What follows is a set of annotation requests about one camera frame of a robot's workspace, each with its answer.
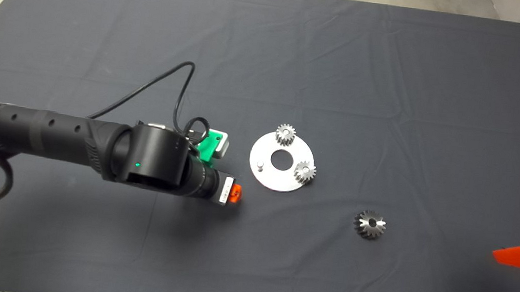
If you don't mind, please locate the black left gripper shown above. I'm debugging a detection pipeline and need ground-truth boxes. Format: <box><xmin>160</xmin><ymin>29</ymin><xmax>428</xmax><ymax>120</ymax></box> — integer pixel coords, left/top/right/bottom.
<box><xmin>201</xmin><ymin>168</ymin><xmax>246</xmax><ymax>209</ymax></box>

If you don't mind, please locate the larger steel gear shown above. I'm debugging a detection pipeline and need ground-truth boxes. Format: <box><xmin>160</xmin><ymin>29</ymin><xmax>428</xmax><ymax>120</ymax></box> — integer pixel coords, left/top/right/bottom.
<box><xmin>352</xmin><ymin>208</ymin><xmax>389</xmax><ymax>242</ymax></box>

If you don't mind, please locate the small steel gear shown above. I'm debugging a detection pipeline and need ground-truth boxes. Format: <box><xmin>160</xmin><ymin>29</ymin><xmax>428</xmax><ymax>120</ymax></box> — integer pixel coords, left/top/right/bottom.
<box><xmin>293</xmin><ymin>160</ymin><xmax>318</xmax><ymax>186</ymax></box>
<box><xmin>274</xmin><ymin>122</ymin><xmax>297</xmax><ymax>148</ymax></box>

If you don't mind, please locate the round metal plate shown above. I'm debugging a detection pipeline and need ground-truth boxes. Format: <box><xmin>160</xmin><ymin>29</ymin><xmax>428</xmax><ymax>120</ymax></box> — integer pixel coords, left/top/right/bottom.
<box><xmin>246</xmin><ymin>128</ymin><xmax>319</xmax><ymax>195</ymax></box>

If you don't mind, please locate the dark grey table cloth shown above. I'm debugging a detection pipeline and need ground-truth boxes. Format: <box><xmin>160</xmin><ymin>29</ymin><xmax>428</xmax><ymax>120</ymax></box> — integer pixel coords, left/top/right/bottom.
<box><xmin>0</xmin><ymin>0</ymin><xmax>520</xmax><ymax>292</ymax></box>

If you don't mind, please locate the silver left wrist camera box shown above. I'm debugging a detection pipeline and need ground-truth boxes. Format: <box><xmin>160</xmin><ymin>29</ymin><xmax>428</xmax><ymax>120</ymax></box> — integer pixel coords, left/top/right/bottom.
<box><xmin>212</xmin><ymin>132</ymin><xmax>232</xmax><ymax>159</ymax></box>

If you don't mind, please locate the green left camera mount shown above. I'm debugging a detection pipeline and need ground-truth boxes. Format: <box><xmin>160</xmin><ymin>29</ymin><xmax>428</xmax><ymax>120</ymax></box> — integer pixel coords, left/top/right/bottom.
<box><xmin>195</xmin><ymin>128</ymin><xmax>224</xmax><ymax>163</ymax></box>

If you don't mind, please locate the thin black left camera cable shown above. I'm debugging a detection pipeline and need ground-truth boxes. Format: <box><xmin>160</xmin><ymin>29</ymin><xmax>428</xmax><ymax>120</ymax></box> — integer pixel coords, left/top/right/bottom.
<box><xmin>86</xmin><ymin>50</ymin><xmax>219</xmax><ymax>144</ymax></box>

